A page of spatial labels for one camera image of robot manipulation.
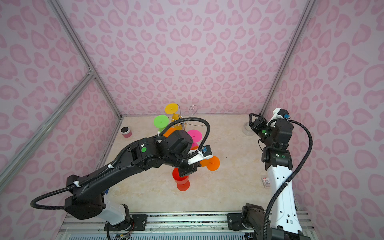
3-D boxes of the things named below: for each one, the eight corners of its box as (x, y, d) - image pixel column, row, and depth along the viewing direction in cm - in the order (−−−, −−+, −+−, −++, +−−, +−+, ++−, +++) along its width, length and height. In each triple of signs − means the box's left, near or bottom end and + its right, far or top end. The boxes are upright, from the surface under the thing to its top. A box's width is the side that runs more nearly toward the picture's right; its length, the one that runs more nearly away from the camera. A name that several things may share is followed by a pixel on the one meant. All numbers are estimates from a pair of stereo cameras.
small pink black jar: (122, 138, 110) (119, 132, 105) (125, 132, 114) (121, 126, 109) (130, 138, 110) (127, 132, 105) (133, 132, 114) (129, 126, 109)
